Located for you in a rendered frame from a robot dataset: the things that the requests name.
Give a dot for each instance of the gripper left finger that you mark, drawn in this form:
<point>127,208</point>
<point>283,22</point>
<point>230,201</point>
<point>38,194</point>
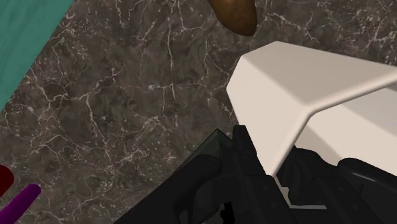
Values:
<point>204,186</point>

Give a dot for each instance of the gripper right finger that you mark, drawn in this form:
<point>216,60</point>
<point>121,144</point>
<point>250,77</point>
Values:
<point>356,192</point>

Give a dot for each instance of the white angular box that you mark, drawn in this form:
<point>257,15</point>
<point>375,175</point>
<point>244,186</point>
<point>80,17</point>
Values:
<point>279,93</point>

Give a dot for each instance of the brown rounded object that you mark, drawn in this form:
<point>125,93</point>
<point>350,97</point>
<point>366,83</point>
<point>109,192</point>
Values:
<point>235,15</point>

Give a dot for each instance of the purple cylinder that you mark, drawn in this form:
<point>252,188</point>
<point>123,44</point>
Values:
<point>18,201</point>

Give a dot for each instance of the dark red object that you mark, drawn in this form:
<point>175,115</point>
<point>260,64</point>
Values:
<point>4,180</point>

